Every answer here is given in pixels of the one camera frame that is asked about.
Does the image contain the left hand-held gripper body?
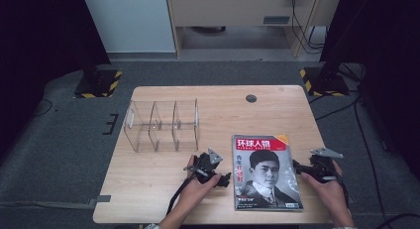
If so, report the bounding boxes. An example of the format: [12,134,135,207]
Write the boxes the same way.
[192,148,224,184]

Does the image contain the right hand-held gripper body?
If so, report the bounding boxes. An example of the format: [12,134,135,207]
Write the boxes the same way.
[308,146,345,184]

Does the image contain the magazine with portrait cover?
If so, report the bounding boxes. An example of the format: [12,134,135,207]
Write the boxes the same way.
[231,133,304,212]

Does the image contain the clear acrylic divider rack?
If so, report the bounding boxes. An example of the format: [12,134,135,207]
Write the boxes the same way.
[123,97,200,154]

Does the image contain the person's right hand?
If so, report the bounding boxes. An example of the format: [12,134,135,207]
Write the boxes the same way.
[300,161,350,214]

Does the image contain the person's left hand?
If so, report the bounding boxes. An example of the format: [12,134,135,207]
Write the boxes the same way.
[179,155,223,212]

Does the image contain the black stand with striped base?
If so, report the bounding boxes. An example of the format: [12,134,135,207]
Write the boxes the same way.
[73,61,124,99]
[299,50,351,98]

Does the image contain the black tape floor marker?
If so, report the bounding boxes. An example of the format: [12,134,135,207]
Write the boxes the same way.
[101,113,120,136]

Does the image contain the grey tape piece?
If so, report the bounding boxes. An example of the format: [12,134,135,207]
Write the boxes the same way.
[87,194,112,207]

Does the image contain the dark curtain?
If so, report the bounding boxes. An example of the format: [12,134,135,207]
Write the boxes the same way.
[0,0,112,158]
[319,0,420,181]

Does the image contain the grey label on desk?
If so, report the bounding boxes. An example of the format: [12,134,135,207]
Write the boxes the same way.
[262,15,291,26]

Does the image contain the light wooden desk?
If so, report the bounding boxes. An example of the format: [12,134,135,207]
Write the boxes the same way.
[164,0,343,60]

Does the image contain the white cabinet panel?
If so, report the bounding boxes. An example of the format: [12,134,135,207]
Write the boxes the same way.
[80,0,176,55]

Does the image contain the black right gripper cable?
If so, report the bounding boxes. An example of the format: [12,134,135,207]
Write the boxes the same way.
[325,166,352,210]

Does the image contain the black hanging cables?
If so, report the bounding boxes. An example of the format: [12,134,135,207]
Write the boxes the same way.
[289,0,328,56]

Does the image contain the thin black floor cable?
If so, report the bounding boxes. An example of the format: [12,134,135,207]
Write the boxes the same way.
[32,98,53,118]

